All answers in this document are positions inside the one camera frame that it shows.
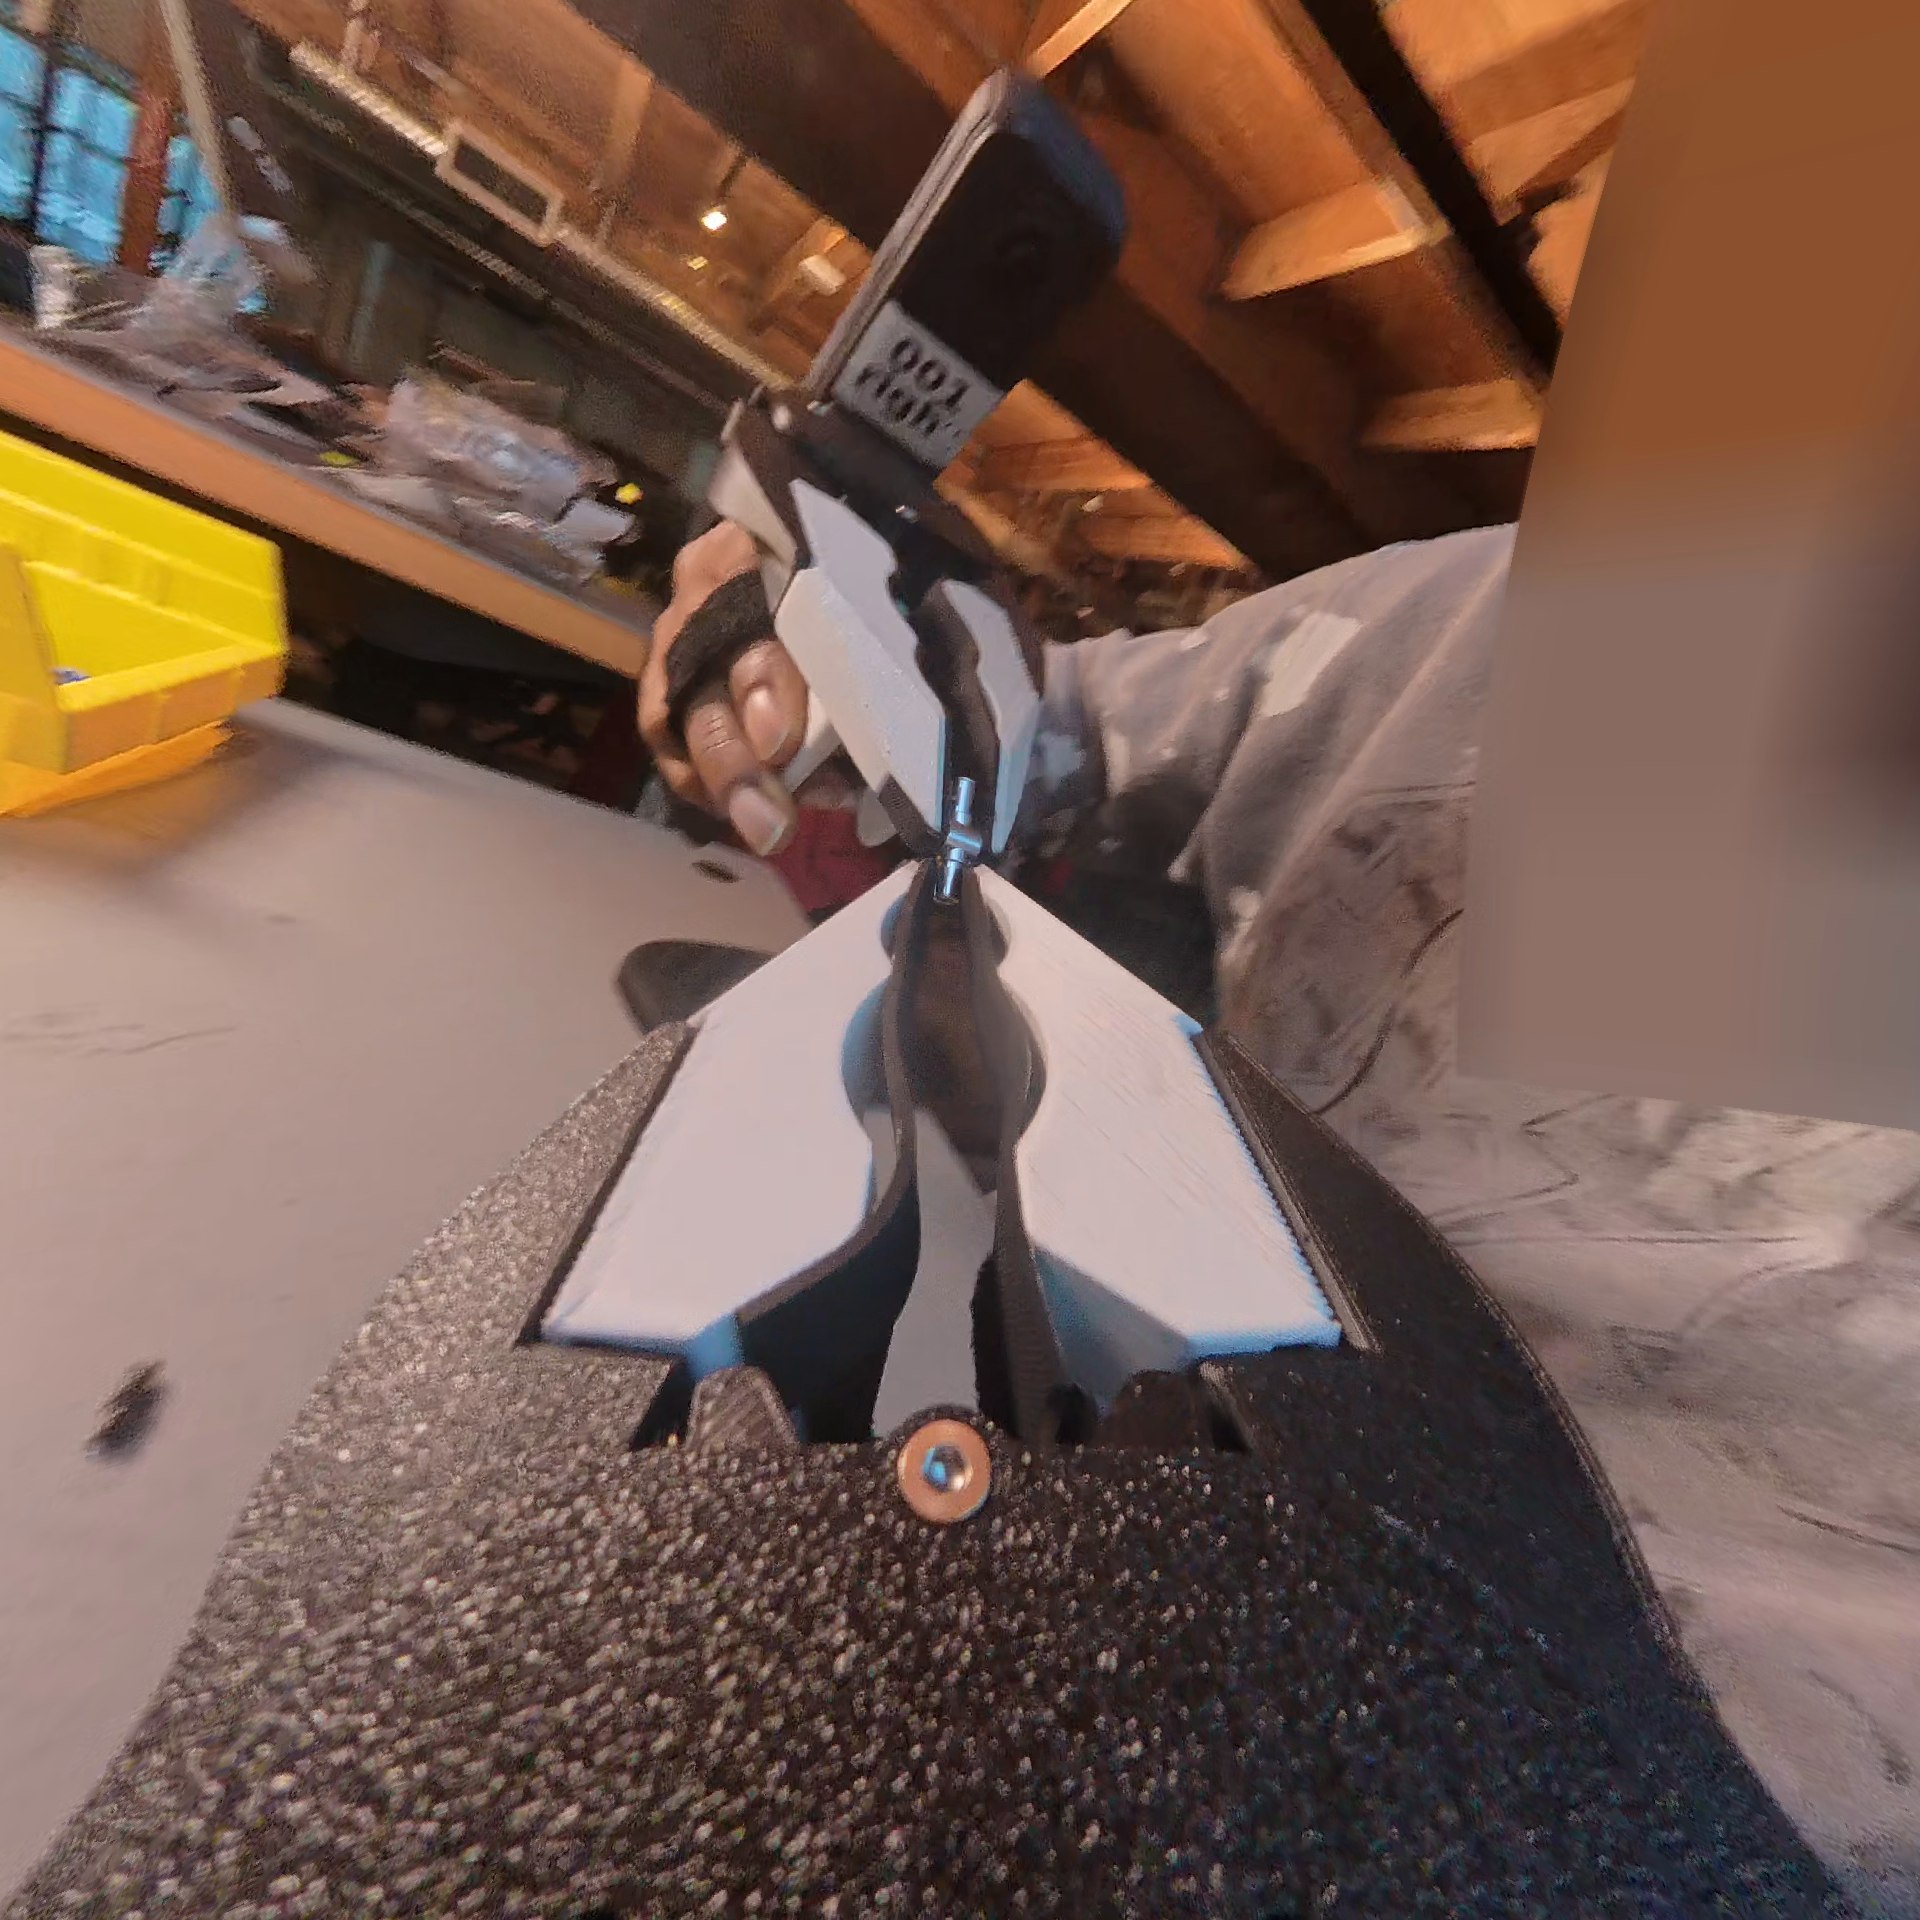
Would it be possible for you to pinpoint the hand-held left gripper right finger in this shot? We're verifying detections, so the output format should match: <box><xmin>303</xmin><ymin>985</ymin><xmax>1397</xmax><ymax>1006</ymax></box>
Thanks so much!
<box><xmin>972</xmin><ymin>868</ymin><xmax>1348</xmax><ymax>1446</ymax></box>

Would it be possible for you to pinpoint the yellow bin with small pins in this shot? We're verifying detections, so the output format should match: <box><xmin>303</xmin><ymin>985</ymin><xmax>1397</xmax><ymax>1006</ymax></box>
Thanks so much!
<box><xmin>0</xmin><ymin>433</ymin><xmax>290</xmax><ymax>819</ymax></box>

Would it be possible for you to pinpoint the person's right forearm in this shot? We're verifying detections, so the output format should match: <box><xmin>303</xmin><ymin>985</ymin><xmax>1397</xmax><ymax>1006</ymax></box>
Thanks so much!
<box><xmin>997</xmin><ymin>524</ymin><xmax>1522</xmax><ymax>1115</ymax></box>

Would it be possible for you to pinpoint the red cloth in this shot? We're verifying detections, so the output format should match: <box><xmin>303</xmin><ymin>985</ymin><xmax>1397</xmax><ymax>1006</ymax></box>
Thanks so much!
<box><xmin>778</xmin><ymin>802</ymin><xmax>909</xmax><ymax>920</ymax></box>

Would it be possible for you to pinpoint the pile of clear plastic bags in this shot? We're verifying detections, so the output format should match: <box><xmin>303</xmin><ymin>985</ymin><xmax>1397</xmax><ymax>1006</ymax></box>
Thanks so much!
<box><xmin>366</xmin><ymin>372</ymin><xmax>640</xmax><ymax>590</ymax></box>

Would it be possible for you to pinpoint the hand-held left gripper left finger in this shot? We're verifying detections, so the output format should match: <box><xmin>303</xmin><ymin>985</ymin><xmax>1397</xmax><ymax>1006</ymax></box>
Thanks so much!
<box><xmin>535</xmin><ymin>858</ymin><xmax>922</xmax><ymax>1349</ymax></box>

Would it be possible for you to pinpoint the wooden tabletop edge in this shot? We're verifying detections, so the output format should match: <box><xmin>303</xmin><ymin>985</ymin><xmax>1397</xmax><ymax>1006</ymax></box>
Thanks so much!
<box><xmin>0</xmin><ymin>333</ymin><xmax>665</xmax><ymax>679</ymax></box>

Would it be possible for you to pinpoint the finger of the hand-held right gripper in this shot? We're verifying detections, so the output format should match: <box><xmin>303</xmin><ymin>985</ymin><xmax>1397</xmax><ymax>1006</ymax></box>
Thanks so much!
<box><xmin>937</xmin><ymin>578</ymin><xmax>1047</xmax><ymax>860</ymax></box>
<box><xmin>769</xmin><ymin>477</ymin><xmax>956</xmax><ymax>844</ymax></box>

